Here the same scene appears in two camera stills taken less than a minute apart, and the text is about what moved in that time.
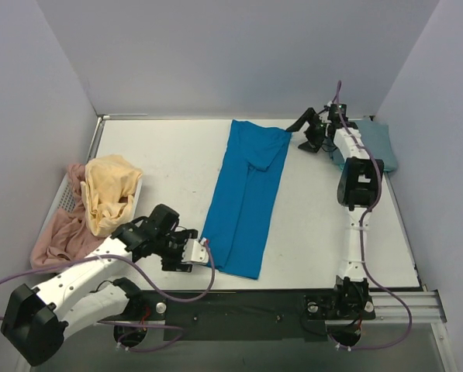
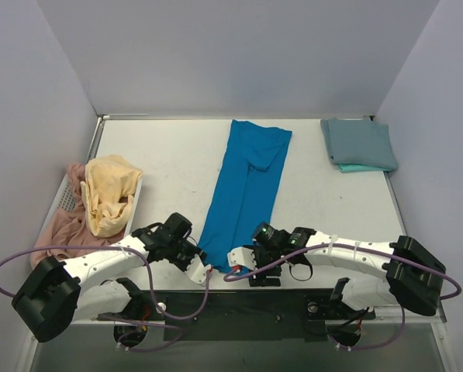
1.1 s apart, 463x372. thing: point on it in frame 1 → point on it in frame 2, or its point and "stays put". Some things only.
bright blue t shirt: x=238 y=216 stays put
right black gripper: x=316 y=132 → x=263 y=271
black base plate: x=245 y=315 stays put
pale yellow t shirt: x=109 y=190 stays put
